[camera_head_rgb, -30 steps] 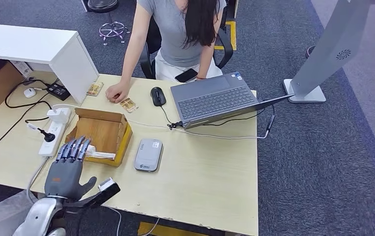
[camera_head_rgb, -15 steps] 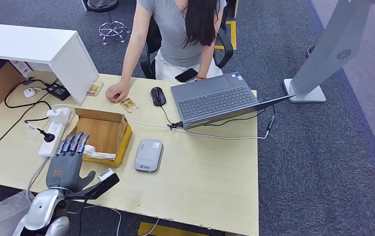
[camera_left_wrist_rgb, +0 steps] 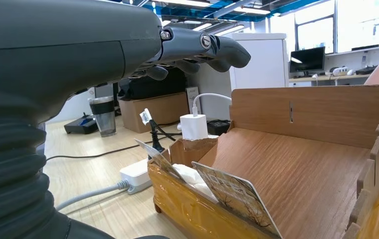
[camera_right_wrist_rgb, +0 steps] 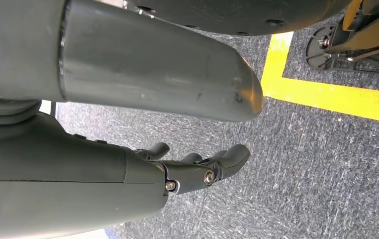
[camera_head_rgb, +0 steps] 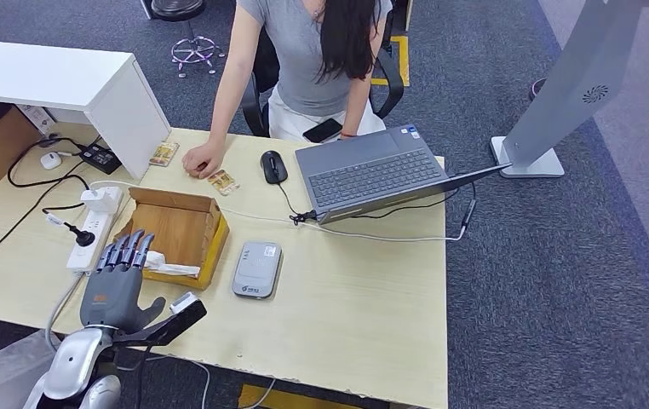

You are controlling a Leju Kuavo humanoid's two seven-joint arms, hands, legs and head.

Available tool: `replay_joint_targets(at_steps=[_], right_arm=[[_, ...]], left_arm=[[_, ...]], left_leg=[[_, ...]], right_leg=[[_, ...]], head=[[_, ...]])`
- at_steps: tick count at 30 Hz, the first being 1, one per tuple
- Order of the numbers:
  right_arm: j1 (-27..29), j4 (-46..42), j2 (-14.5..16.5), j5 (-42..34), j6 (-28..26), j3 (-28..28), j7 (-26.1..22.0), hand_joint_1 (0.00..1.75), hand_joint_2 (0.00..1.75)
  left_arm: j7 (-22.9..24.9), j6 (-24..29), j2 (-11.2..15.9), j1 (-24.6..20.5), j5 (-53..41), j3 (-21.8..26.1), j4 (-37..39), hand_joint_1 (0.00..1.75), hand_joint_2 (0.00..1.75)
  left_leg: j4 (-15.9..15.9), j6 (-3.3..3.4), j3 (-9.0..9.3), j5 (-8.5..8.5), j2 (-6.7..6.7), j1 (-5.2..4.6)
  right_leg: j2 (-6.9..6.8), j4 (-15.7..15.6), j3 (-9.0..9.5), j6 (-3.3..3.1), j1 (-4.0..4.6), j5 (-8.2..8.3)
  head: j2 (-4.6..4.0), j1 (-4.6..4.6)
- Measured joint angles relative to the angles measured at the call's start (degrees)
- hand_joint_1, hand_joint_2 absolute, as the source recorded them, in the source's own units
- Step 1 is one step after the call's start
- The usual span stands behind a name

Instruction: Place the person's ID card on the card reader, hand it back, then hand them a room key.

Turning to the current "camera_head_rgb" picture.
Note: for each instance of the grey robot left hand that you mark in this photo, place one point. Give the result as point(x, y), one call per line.
point(113, 293)

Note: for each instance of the person's right hand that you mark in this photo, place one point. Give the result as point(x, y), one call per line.
point(203, 161)

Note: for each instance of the gold printed card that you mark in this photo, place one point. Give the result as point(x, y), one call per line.
point(223, 182)
point(163, 153)

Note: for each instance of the person's left forearm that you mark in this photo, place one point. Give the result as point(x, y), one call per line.
point(358, 107)

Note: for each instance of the person's right forearm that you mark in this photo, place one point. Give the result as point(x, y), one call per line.
point(220, 113)

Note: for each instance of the grey card reader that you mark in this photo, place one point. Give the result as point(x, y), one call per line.
point(257, 270)

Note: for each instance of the person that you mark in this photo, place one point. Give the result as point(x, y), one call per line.
point(302, 56)

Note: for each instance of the white power strip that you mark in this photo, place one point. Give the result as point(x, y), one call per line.
point(90, 248)

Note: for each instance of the white crumpled paper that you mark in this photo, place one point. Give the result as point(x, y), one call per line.
point(169, 265)

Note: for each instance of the black power plug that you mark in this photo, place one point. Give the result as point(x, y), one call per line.
point(83, 237)

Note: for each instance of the black computer mouse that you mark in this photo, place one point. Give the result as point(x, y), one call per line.
point(273, 166)

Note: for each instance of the open cardboard box yellow side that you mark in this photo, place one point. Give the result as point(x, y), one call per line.
point(175, 231)

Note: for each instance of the white charger plug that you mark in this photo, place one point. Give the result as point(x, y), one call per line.
point(101, 200)

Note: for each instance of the black power adapter brick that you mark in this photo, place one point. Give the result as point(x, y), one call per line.
point(100, 159)

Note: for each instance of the black smartphone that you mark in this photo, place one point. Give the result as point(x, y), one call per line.
point(322, 130)

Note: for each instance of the small white round device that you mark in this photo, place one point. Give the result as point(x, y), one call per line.
point(51, 160)

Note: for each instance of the black stool chrome base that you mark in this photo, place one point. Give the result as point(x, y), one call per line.
point(178, 7)

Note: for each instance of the grey laptop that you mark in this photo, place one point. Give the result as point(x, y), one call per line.
point(369, 169)

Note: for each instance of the white printed label box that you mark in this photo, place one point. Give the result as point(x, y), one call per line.
point(37, 118)

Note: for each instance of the white cabinet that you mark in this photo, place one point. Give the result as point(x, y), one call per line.
point(48, 73)

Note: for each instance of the yellow floor tape line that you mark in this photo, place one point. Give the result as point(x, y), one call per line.
point(268, 398)

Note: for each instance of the black office chair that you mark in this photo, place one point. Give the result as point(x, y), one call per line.
point(392, 79)

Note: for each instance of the silver kiosk stand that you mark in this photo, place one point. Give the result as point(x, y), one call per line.
point(573, 79)

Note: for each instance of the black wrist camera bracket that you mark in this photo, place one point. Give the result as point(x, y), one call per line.
point(172, 327)

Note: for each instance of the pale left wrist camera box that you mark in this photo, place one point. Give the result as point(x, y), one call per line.
point(183, 303)

